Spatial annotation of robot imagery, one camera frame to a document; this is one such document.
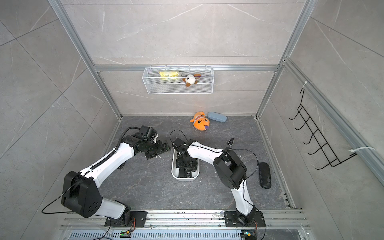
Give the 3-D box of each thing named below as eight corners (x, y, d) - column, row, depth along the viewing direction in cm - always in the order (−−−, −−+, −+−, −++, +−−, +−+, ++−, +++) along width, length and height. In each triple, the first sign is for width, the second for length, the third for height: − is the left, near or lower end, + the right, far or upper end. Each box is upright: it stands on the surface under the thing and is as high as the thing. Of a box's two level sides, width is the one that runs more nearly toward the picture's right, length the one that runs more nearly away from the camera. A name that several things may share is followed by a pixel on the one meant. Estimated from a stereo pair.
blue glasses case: (205, 118, 120) (206, 116, 118) (208, 112, 124) (208, 110, 123) (225, 123, 116) (226, 121, 115) (227, 116, 121) (228, 115, 119)
